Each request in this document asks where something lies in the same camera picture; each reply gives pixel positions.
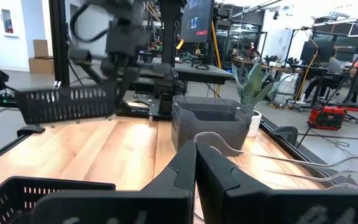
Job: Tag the red generator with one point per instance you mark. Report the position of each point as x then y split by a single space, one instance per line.
326 117

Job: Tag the grey table clamp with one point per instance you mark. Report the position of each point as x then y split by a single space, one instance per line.
286 134

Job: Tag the dark computer monitor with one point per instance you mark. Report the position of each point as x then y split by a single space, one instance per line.
197 20

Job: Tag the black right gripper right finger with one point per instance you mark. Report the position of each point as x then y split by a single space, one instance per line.
259 208

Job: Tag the person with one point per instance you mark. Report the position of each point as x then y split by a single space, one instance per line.
255 56
325 77

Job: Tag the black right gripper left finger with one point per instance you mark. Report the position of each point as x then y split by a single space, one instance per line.
120 207

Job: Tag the black office monitor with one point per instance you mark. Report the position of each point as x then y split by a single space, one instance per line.
317 51

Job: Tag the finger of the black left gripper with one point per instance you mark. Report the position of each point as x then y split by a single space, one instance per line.
111 96
129 82

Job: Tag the black slotted plastic basket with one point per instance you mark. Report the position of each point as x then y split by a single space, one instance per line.
61 104
8 199

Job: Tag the green snake plant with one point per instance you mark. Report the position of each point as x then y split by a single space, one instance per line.
253 87

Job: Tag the wall fire extinguisher cabinet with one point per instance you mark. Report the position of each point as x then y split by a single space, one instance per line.
7 21

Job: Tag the white plant pot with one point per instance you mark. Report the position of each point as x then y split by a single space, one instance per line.
255 123

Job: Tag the large cardboard box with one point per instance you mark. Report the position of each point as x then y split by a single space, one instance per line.
40 65

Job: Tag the small cardboard box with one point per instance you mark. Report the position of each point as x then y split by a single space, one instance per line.
40 48

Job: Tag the black frame post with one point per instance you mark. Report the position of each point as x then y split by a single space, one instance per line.
59 40

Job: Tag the black desk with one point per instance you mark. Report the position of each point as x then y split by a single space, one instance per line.
204 74

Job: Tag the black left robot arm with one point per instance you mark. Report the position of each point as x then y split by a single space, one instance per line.
166 90

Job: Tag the grey translucent plastic basket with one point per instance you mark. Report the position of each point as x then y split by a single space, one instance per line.
210 137
179 114
197 100

